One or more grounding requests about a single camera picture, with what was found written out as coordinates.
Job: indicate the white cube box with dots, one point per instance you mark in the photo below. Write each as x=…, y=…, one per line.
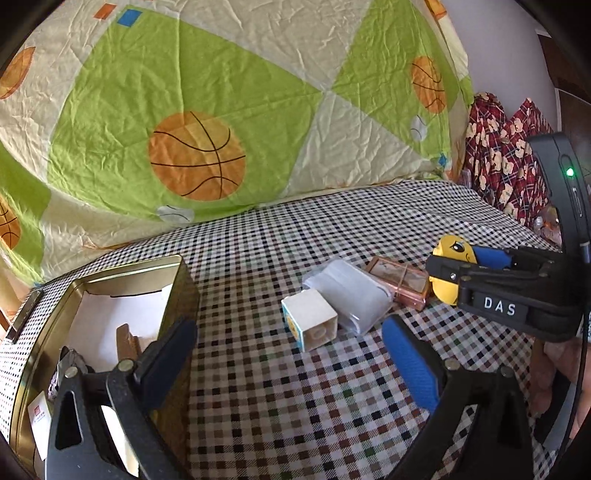
x=309, y=311

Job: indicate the red plaid bear cloth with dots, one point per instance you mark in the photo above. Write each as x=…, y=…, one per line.
x=494, y=152

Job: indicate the white paper liner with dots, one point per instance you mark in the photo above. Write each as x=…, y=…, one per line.
x=138, y=309

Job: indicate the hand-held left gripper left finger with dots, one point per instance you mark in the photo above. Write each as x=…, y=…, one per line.
x=166, y=360

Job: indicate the yellow toy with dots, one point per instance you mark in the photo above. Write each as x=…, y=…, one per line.
x=450, y=247

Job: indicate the person's right hand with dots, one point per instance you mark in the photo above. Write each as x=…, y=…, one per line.
x=554, y=369

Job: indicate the translucent white plastic box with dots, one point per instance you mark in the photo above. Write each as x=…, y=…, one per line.
x=355, y=295

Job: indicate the basketball print bed sheet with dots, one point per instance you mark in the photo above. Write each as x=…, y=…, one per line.
x=277, y=69

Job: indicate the gold metal tin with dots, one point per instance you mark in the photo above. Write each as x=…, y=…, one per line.
x=182, y=295

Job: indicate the checkered cloth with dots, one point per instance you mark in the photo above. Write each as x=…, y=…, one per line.
x=277, y=392

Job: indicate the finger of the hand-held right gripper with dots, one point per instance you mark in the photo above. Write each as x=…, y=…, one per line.
x=448, y=270
x=494, y=257

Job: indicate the white card with red mark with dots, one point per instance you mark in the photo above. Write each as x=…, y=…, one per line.
x=39, y=424

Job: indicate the clear plastic bag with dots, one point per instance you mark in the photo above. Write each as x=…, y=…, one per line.
x=547, y=226

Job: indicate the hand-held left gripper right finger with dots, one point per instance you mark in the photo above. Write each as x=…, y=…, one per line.
x=411, y=360

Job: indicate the pink card box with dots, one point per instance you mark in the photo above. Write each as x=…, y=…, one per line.
x=397, y=277

